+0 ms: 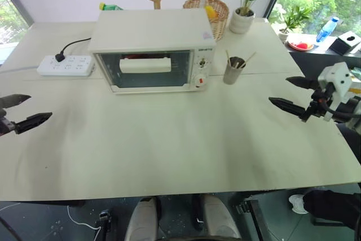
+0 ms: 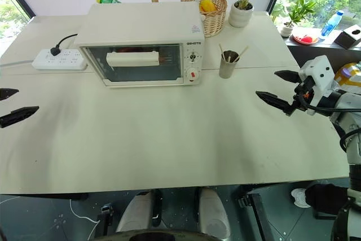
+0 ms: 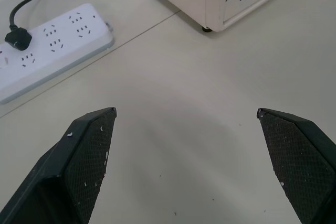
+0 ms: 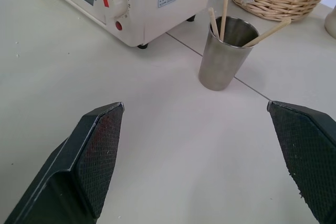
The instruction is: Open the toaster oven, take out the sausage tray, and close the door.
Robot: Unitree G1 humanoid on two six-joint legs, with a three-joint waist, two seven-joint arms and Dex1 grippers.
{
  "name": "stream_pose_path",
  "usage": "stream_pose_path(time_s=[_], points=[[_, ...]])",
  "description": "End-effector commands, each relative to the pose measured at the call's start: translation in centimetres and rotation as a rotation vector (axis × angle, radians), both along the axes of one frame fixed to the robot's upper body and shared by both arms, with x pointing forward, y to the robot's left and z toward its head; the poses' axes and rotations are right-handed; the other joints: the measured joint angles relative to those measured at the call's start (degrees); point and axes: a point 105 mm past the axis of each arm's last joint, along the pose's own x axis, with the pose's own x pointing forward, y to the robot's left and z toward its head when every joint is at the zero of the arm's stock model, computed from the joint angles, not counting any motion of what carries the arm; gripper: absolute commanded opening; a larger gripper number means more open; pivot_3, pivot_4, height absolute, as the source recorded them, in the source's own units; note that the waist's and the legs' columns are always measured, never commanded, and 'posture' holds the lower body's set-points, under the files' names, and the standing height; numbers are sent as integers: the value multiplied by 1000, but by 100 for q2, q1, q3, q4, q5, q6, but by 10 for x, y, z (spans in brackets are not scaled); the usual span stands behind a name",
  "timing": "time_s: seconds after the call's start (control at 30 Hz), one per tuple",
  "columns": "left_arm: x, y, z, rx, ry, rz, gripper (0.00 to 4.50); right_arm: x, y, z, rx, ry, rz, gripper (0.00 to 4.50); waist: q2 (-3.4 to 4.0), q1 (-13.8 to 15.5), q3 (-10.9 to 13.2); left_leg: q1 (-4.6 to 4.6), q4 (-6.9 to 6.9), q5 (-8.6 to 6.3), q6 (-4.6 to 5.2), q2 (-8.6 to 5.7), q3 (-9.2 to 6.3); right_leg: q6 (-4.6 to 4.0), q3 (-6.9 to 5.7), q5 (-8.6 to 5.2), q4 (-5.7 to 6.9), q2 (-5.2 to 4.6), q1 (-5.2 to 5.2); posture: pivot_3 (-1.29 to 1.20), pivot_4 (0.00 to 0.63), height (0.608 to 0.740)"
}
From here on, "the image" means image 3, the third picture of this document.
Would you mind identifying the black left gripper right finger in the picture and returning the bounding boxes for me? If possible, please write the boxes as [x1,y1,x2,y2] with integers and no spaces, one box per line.
[256,108,336,224]

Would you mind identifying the white power strip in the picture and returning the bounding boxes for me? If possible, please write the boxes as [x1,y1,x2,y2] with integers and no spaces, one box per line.
[0,3,116,105]

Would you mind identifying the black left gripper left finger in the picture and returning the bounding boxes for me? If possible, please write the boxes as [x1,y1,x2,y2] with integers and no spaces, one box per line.
[0,106,117,224]

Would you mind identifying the black plug with cable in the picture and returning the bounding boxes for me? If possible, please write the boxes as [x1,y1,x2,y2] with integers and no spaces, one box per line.
[4,0,73,51]

